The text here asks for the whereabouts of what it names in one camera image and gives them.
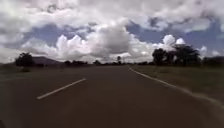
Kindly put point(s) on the tall lone tree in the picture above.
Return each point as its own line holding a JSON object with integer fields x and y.
{"x": 119, "y": 59}

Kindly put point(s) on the distant row of trees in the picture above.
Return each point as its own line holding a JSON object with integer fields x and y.
{"x": 80, "y": 62}

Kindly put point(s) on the dark asphalt road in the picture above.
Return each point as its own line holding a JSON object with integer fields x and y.
{"x": 110, "y": 100}

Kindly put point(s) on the white dashed centre line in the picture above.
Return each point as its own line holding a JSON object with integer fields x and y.
{"x": 61, "y": 88}

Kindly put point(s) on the white road edge line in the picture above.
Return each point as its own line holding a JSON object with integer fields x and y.
{"x": 166, "y": 83}

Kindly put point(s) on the distant hill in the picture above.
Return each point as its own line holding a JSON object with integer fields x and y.
{"x": 45, "y": 61}

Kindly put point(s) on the group of dark trees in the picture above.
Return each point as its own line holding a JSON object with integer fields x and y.
{"x": 181, "y": 56}

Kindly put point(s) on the dark tree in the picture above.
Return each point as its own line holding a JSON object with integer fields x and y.
{"x": 24, "y": 60}

